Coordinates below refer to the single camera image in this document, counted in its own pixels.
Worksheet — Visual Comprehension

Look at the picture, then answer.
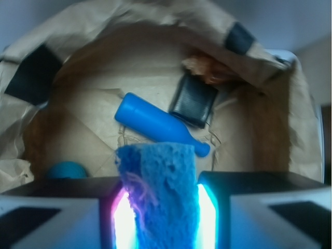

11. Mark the blue sponge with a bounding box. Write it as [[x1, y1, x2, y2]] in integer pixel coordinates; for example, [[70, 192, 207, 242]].
[[116, 143, 200, 248]]

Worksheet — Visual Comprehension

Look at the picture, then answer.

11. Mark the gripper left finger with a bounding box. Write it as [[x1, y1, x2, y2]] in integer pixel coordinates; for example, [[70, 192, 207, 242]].
[[1, 177, 136, 248]]

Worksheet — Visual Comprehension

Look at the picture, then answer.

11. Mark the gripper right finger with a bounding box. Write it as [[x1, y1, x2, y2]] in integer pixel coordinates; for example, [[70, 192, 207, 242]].
[[196, 171, 331, 248]]

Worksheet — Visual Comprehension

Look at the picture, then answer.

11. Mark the blue plastic bottle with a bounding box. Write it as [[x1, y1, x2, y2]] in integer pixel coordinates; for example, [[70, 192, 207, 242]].
[[114, 93, 211, 158]]

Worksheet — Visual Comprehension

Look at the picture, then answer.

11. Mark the black leather wallet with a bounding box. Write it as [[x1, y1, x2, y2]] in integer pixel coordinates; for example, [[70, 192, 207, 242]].
[[169, 73, 218, 129]]

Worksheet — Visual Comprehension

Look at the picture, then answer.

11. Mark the blue ball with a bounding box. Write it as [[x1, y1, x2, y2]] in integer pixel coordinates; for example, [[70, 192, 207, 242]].
[[46, 161, 87, 179]]

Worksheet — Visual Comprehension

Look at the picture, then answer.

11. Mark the brown paper bag bin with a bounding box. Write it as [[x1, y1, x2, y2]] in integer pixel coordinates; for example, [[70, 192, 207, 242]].
[[1, 1, 323, 191]]

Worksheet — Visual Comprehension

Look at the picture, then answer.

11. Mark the crumpled orange brown wrapper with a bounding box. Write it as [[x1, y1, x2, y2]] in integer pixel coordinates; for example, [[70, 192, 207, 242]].
[[182, 53, 245, 85]]

